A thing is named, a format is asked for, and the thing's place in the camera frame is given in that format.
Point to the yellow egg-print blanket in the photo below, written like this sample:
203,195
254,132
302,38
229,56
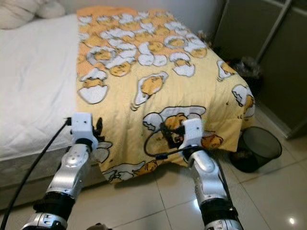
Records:
148,96

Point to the white quilted mattress pad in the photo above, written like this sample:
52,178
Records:
38,81

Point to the black mesh waste bin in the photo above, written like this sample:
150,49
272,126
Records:
261,146

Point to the dark fluffy bundle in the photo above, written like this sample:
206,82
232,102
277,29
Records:
249,69

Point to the dark sliding-door wardrobe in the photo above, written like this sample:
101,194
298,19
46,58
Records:
244,28

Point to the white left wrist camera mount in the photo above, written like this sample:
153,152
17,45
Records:
81,125

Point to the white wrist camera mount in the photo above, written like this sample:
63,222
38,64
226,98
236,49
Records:
192,132
81,125

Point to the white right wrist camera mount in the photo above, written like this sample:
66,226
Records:
192,132

